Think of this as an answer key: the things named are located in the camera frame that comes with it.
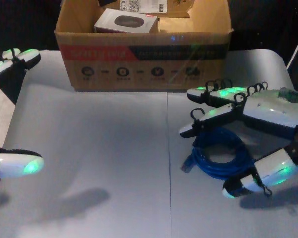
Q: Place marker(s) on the grey mouse box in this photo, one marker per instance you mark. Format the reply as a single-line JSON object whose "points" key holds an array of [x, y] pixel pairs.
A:
{"points": [[126, 22]]}

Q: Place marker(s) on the white shipping label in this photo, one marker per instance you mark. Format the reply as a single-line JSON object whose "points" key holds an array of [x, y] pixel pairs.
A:
{"points": [[144, 5]]}

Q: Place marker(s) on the grey table cloth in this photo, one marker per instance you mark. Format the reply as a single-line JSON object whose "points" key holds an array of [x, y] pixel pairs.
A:
{"points": [[101, 136]]}

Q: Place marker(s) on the brown cardboard box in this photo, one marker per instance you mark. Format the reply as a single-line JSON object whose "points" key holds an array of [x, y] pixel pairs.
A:
{"points": [[149, 79]]}

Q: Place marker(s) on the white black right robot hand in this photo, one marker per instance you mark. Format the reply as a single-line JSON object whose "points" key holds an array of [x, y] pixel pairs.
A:
{"points": [[268, 109]]}

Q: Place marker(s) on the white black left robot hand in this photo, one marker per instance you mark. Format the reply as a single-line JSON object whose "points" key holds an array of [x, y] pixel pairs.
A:
{"points": [[15, 164]]}

